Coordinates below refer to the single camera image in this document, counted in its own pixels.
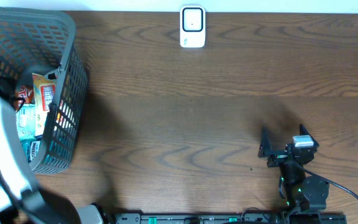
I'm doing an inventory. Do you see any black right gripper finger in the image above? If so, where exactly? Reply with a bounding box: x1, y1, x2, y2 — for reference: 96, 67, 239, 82
258, 128, 272, 158
299, 123, 319, 148

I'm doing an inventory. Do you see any orange white snack bag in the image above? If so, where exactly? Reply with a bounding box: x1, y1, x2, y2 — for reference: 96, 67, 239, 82
32, 73, 56, 137

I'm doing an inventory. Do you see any blue Listerine mouthwash bottle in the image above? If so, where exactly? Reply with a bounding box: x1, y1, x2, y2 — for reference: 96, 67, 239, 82
21, 139, 41, 162

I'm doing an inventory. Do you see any teal wet wipes pack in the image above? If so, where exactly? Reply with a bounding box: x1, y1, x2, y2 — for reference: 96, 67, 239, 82
16, 104, 35, 140

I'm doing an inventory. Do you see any red TOP biscuit pack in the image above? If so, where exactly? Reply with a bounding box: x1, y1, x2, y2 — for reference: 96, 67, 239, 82
14, 85, 34, 111

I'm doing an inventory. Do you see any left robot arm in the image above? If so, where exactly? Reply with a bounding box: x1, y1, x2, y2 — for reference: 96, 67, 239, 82
0, 77, 104, 223

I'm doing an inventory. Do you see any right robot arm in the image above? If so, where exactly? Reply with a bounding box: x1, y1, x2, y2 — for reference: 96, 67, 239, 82
258, 124, 329, 223

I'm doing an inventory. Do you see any white barcode scanner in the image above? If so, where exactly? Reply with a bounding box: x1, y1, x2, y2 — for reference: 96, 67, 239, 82
180, 5, 206, 48

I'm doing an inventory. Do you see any grey plastic mesh basket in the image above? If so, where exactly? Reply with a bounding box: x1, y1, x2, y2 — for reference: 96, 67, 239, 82
0, 7, 88, 174

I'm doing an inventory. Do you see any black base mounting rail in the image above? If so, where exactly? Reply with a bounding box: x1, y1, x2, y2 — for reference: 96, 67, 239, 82
113, 211, 347, 224

